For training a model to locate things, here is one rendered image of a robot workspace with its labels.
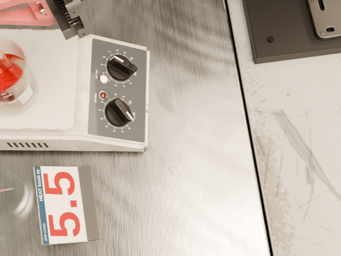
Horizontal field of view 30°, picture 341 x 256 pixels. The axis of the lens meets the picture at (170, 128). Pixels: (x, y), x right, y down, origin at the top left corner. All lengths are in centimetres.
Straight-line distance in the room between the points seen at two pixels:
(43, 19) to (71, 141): 19
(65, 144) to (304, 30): 33
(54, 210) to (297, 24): 37
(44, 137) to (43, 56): 9
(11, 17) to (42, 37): 16
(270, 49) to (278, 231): 22
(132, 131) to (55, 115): 10
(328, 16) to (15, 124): 40
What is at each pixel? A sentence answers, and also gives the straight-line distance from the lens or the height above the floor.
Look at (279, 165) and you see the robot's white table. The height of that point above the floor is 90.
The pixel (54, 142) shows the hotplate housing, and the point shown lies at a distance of 74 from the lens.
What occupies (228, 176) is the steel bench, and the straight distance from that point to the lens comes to 77.
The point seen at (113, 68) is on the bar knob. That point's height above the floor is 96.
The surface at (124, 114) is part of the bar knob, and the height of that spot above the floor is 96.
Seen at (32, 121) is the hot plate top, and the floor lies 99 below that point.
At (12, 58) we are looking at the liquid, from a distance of 70.
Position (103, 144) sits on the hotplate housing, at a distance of 74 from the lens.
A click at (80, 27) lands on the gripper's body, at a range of 58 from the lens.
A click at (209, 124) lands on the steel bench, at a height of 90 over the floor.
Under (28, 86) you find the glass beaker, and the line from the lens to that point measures 68.
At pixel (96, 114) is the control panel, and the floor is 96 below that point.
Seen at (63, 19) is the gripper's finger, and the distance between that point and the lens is 58.
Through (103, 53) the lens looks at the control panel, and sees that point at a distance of 76.
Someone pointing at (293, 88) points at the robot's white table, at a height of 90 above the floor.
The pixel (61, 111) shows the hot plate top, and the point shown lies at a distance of 71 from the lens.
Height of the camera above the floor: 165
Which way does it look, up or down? 74 degrees down
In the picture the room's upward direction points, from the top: straight up
